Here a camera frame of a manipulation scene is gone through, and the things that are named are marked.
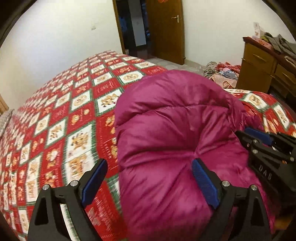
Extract magenta puffer down jacket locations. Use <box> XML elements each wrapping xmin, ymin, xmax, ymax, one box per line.
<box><xmin>114</xmin><ymin>69</ymin><xmax>278</xmax><ymax>241</ymax></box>

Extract pile of clothes on floor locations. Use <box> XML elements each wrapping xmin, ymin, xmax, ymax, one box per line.
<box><xmin>203</xmin><ymin>62</ymin><xmax>241</xmax><ymax>89</ymax></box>

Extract grey clothes pile on dresser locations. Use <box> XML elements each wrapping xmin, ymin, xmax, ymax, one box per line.
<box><xmin>260</xmin><ymin>32</ymin><xmax>295</xmax><ymax>67</ymax></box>

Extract red patchwork cartoon quilt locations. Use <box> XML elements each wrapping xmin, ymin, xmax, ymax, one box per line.
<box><xmin>1</xmin><ymin>51</ymin><xmax>295</xmax><ymax>240</ymax></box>

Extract brown wooden dresser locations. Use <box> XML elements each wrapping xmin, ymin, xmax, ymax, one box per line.
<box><xmin>236</xmin><ymin>37</ymin><xmax>295</xmax><ymax>98</ymax></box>

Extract striped grey pillow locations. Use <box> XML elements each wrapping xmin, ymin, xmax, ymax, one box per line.
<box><xmin>0</xmin><ymin>109</ymin><xmax>14</xmax><ymax>138</ymax></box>

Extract brown wooden door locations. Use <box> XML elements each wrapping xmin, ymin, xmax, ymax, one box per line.
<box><xmin>145</xmin><ymin>0</ymin><xmax>185</xmax><ymax>65</ymax></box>

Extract metal door handle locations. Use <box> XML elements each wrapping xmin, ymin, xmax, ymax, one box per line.
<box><xmin>171</xmin><ymin>15</ymin><xmax>180</xmax><ymax>23</ymax></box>

